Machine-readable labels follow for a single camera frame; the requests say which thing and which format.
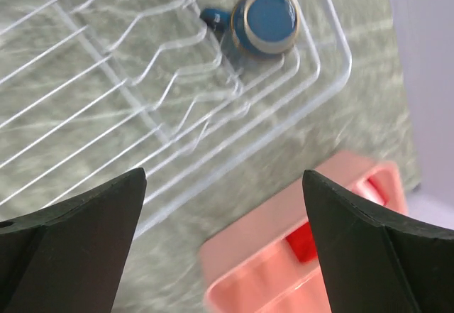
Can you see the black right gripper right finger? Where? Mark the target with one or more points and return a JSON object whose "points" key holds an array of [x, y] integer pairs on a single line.
{"points": [[374, 259]]}

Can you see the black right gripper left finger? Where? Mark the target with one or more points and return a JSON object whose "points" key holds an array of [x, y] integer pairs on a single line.
{"points": [[70, 256]]}

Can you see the white wire dish rack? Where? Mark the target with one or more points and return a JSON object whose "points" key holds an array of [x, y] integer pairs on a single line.
{"points": [[93, 88]]}

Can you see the dark blue mug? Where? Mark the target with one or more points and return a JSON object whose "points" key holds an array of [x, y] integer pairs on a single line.
{"points": [[255, 29]]}

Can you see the red white cup in tray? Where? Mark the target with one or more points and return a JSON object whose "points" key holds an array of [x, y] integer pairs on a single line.
{"points": [[301, 241]]}

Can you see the pink compartment organizer tray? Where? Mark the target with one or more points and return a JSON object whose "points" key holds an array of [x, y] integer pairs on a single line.
{"points": [[250, 267]]}

